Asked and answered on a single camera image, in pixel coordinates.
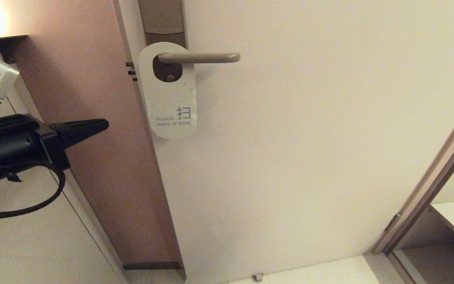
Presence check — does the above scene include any beige lever door handle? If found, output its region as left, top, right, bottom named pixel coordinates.
left=157, top=52, right=241, bottom=82

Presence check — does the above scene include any dark wall lamp bracket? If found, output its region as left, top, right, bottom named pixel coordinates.
left=0, top=35, right=29, bottom=64

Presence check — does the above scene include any brown wardrobe door frame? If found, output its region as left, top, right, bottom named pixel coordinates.
left=371, top=89, right=454, bottom=255

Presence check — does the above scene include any dark brown baseboard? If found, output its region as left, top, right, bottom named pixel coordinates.
left=123, top=262, right=183, bottom=271

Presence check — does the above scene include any blue and white door hanger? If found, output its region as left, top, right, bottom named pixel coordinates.
left=138, top=42, right=198, bottom=140

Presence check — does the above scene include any beige closet panel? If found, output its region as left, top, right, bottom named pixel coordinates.
left=0, top=12, right=129, bottom=284

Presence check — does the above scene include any braided left arm cable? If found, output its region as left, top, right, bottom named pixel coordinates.
left=0, top=159, right=66, bottom=220

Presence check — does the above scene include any cream room door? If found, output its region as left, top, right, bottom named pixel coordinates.
left=113, top=0, right=454, bottom=284

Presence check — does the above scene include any metal frame hinge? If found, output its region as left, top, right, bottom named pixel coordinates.
left=385, top=213, right=402, bottom=234

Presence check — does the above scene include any brown door lock plate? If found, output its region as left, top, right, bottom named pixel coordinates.
left=138, top=0, right=188, bottom=82

